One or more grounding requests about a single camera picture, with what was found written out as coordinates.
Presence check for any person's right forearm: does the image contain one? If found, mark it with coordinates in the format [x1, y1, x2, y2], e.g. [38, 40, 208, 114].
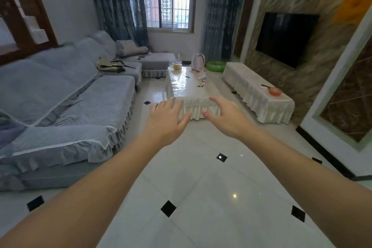
[242, 125, 372, 248]

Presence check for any black flat screen television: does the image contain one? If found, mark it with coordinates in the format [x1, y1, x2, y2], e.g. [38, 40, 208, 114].
[255, 12, 320, 70]

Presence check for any orange bowl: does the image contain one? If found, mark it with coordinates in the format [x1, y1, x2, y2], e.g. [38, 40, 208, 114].
[261, 84, 283, 96]

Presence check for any bench with white frilled cover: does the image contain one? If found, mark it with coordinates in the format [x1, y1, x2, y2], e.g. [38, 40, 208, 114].
[222, 62, 296, 125]

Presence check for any person's left forearm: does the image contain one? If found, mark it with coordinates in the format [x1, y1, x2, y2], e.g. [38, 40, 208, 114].
[0, 134, 164, 248]

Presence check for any grey covered corner sofa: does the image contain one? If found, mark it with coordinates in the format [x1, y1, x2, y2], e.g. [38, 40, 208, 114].
[0, 30, 177, 192]

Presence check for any person's left hand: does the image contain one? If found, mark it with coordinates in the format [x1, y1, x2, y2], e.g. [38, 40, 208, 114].
[141, 97, 192, 148]

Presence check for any brown wooden partition shelf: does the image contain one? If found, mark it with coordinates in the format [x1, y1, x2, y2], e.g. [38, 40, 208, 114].
[0, 0, 59, 66]

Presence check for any beige bag with black straps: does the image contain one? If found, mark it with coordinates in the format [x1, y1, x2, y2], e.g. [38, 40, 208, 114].
[97, 56, 136, 73]

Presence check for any grey roll cushion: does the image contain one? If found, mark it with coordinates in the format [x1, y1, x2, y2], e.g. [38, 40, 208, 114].
[116, 40, 149, 58]

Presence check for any person's right hand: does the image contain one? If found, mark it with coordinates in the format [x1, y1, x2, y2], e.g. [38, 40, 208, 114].
[201, 96, 257, 141]

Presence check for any dark teal patterned curtain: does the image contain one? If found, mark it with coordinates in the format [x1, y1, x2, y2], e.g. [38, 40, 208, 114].
[202, 0, 251, 62]
[86, 0, 150, 49]

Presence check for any green inflatable ring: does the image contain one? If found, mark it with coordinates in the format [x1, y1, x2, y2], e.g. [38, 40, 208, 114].
[206, 61, 226, 73]

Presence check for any coffee table with white cloth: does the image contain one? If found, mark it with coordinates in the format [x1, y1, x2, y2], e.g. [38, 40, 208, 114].
[165, 66, 221, 121]

